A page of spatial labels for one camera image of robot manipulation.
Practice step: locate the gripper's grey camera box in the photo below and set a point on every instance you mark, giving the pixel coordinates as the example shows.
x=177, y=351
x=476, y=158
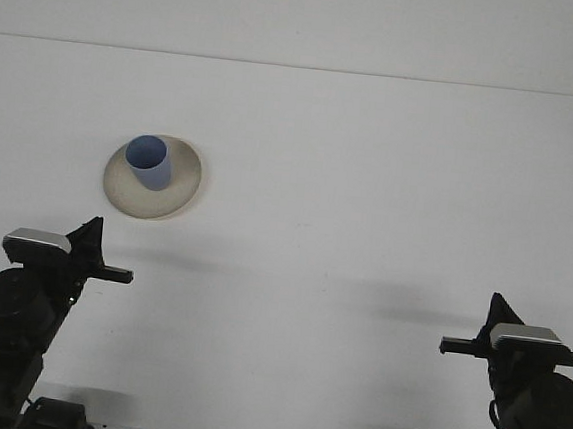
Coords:
x=38, y=239
x=524, y=333

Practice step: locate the pale blue cup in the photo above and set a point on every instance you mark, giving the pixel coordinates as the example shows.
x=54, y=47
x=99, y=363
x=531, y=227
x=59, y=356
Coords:
x=154, y=178

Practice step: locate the pale round plate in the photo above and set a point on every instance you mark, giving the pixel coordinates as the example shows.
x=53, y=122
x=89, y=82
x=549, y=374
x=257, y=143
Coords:
x=183, y=190

